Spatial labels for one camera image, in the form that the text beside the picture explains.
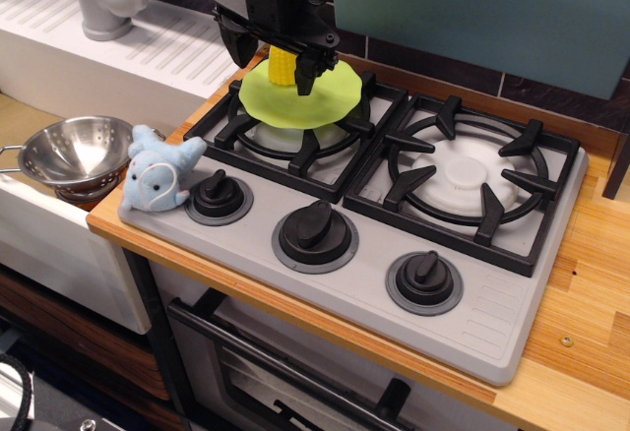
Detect black middle stove knob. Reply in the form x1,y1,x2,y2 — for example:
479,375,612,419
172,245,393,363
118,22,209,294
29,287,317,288
272,200,359,275

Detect black stove knob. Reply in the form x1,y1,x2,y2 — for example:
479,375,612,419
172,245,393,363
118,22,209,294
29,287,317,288
272,200,359,275
185,169,254,226
385,250,464,317

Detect white burner cap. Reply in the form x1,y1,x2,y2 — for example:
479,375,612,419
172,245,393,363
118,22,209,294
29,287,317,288
228,112,374,160
399,136,519,216

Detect black right stove knob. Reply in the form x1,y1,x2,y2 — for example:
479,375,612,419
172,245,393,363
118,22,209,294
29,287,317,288
385,250,464,317

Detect white left burner cap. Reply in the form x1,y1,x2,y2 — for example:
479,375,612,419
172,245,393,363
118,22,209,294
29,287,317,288
228,112,374,160

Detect black burner grate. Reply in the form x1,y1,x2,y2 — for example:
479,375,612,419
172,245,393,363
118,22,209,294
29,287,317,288
344,94,588,277
184,72,409,203

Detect yellow toy corn cob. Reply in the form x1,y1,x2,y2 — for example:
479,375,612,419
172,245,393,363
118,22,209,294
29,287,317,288
268,46,296,87

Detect black left burner grate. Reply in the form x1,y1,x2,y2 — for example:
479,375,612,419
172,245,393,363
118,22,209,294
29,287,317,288
184,72,409,203

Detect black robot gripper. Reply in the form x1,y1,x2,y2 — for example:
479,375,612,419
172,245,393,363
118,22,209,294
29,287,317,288
214,0,340,96

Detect teal cabinet box right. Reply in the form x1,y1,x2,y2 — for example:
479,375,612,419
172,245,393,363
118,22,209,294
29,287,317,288
334,0,629,99

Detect toy oven door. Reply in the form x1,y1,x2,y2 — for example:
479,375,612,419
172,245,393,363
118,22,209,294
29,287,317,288
166,289,416,430

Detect light blue plush elephant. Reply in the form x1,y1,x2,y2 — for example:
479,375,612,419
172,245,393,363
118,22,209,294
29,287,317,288
119,125,207,213

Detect grey toy stove top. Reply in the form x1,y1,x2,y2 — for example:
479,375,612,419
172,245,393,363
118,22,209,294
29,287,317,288
117,84,590,387

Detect steel colander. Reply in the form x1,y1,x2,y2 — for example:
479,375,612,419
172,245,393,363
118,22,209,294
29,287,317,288
1,116,133,203

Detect green round silicone lid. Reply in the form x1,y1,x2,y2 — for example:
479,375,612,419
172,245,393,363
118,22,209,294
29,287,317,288
239,58,362,129

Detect black left stove knob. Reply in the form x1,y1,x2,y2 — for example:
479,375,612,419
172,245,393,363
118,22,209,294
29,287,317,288
185,169,254,226

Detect white right burner cap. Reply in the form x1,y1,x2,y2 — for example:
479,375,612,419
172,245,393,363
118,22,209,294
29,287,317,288
399,136,519,216

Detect black right burner grate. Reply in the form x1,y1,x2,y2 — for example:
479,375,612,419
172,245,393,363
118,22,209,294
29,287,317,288
344,94,588,277

